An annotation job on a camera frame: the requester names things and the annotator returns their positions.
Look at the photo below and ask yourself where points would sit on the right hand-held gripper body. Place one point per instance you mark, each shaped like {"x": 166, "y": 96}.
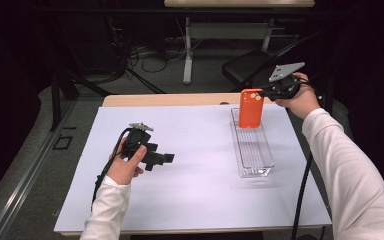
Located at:
{"x": 285, "y": 71}

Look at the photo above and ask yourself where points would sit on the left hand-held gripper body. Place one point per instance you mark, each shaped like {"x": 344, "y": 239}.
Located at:
{"x": 138, "y": 136}

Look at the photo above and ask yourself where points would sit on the orange phone case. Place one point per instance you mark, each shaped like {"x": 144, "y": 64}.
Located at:
{"x": 250, "y": 111}

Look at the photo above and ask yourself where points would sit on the clear plastic tray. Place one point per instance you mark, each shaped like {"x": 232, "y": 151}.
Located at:
{"x": 251, "y": 150}

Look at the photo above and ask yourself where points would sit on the person's right hand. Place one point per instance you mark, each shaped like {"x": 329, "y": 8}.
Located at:
{"x": 305, "y": 100}

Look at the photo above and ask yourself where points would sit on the person's left hand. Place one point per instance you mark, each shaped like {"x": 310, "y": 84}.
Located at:
{"x": 123, "y": 168}

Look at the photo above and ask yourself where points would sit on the black folding chair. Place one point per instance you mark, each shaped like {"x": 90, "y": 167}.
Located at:
{"x": 246, "y": 65}

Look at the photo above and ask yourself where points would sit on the white table board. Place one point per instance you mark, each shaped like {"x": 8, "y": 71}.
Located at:
{"x": 196, "y": 140}

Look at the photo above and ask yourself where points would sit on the wooden table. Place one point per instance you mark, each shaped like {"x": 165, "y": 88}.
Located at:
{"x": 180, "y": 99}

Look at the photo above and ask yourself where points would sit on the white-legged desk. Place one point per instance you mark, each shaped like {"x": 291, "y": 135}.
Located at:
{"x": 188, "y": 50}

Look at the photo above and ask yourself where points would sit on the metal floor rail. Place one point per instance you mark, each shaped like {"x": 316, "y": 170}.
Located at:
{"x": 30, "y": 173}

